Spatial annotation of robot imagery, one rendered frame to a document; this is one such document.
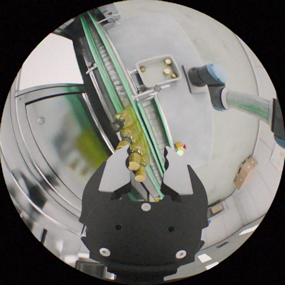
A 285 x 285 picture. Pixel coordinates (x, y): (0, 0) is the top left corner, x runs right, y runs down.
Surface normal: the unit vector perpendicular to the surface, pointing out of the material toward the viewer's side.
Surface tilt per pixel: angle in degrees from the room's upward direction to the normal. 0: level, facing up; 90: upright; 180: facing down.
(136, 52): 0
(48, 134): 90
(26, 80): 90
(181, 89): 0
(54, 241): 90
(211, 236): 90
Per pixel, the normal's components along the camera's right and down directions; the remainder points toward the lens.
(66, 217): 0.93, -0.30
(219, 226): -0.37, -0.83
